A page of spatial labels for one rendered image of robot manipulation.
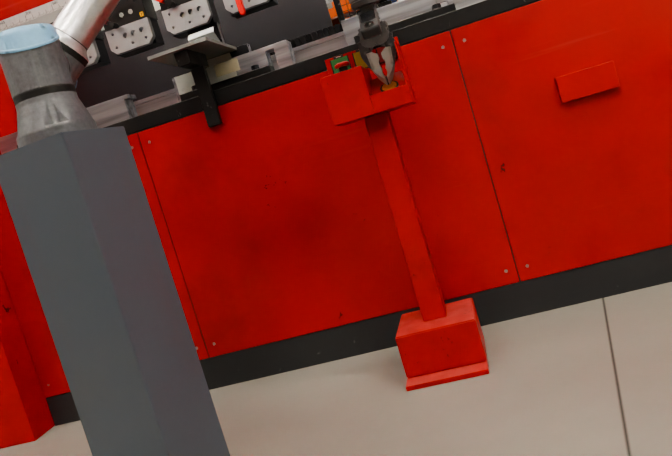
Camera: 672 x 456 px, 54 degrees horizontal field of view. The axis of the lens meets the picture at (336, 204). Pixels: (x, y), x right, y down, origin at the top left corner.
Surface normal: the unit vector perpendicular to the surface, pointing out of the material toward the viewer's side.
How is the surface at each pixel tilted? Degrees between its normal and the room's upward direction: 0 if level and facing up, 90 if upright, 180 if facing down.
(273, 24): 90
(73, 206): 90
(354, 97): 90
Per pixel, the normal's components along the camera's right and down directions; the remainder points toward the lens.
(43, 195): -0.33, 0.17
